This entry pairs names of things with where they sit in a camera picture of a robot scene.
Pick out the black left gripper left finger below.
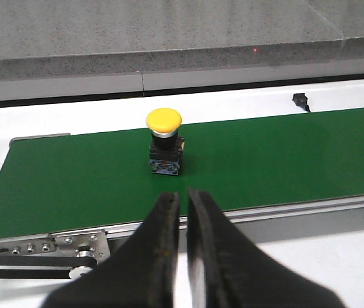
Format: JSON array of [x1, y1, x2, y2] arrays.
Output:
[[42, 192, 180, 307]]

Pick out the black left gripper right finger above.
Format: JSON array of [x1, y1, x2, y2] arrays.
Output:
[[187, 189, 344, 307]]

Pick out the black timing belt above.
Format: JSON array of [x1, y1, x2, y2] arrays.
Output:
[[0, 255, 98, 279]]

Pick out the green conveyor belt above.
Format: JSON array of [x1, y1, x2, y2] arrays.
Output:
[[0, 108, 364, 238]]

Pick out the steel conveyor support bracket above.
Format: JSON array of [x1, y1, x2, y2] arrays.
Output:
[[52, 229, 110, 263]]

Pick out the aluminium conveyor frame rail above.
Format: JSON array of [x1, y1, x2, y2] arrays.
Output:
[[104, 192, 364, 240]]

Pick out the steel end bracket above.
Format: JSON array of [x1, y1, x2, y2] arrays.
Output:
[[0, 234, 56, 256]]

